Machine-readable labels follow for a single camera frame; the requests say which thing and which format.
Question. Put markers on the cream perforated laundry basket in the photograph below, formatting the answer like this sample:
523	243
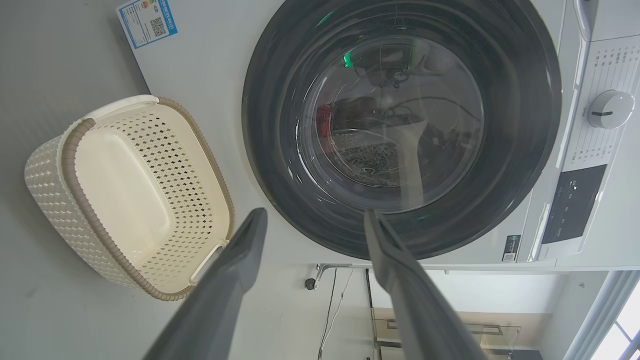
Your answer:
125	195

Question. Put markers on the white front-load washing machine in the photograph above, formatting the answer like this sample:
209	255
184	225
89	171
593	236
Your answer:
210	70

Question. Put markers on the white framed window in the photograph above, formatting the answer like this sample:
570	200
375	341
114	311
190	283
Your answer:
610	325

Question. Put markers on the blue energy label sticker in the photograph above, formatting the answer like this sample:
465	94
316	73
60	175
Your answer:
147	22

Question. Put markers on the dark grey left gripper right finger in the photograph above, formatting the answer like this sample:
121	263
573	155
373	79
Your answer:
415	310

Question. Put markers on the black washing machine display panel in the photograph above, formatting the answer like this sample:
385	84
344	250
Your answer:
575	202

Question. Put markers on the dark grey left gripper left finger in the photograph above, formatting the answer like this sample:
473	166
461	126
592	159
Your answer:
220	300

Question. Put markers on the glass washing machine door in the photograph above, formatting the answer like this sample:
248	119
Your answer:
510	125

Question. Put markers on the black caster wheel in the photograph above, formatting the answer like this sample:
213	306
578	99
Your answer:
310	284

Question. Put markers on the white control dial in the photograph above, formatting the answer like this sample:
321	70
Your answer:
610	109

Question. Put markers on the white detergent drawer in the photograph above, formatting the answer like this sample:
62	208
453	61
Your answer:
612	17

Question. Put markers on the small dark QR sticker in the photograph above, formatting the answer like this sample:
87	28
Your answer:
511	248

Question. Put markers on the metal partition leg bracket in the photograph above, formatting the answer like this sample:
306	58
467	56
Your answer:
330	267

